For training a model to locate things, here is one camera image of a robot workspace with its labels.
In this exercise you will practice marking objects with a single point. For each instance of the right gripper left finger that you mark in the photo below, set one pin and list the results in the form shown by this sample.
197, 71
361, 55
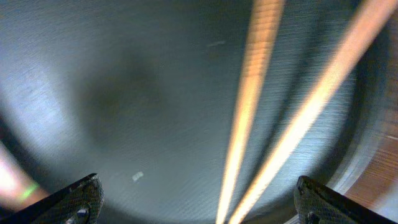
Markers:
79, 203

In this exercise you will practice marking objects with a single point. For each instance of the black round tray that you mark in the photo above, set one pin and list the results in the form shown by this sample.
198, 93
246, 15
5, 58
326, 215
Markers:
144, 93

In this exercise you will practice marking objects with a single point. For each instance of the wooden chopstick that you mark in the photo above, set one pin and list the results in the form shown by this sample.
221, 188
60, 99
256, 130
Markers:
370, 17
248, 93

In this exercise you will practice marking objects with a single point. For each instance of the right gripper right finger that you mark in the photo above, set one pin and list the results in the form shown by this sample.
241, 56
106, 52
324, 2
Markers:
318, 204

